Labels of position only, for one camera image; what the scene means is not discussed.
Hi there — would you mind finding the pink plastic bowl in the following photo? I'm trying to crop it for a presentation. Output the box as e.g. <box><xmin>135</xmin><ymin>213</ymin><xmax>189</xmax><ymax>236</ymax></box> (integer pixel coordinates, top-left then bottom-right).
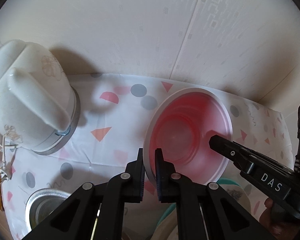
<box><xmin>143</xmin><ymin>88</ymin><xmax>233</xmax><ymax>185</ymax></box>

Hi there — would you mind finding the stainless steel bowl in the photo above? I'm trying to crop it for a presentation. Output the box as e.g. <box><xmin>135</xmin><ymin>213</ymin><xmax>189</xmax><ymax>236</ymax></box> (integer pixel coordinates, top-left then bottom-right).
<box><xmin>25</xmin><ymin>189</ymin><xmax>71</xmax><ymax>232</ymax></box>

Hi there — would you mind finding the right hand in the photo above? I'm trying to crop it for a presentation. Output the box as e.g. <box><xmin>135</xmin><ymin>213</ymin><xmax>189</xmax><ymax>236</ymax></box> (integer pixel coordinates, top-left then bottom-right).
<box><xmin>259</xmin><ymin>198</ymin><xmax>300</xmax><ymax>239</ymax></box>

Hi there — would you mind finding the teal rimmed white plate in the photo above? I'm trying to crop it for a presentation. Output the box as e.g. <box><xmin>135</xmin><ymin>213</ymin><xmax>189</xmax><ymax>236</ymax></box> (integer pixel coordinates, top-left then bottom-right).
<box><xmin>152</xmin><ymin>178</ymin><xmax>252</xmax><ymax>239</ymax></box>

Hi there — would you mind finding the white patterned tablecloth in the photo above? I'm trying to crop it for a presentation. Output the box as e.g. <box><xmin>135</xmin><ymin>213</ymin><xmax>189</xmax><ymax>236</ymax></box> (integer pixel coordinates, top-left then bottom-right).
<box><xmin>2</xmin><ymin>74</ymin><xmax>294</xmax><ymax>239</ymax></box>

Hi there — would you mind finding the white ceramic electric kettle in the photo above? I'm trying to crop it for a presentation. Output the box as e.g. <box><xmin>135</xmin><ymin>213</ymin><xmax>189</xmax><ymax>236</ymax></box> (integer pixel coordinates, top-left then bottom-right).
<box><xmin>0</xmin><ymin>40</ymin><xmax>81</xmax><ymax>155</ymax></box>

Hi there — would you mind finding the white kettle power cord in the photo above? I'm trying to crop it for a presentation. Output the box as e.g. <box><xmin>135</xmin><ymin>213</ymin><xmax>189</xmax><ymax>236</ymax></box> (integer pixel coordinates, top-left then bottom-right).
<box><xmin>0</xmin><ymin>125</ymin><xmax>23</xmax><ymax>183</ymax></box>

